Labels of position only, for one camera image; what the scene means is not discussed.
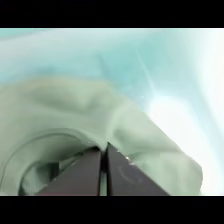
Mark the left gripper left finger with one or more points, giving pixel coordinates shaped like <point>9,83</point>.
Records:
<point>83,176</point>

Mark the pale green T-shirt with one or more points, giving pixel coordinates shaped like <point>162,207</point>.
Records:
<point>66,110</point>

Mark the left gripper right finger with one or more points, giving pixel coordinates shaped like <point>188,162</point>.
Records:
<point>130,176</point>

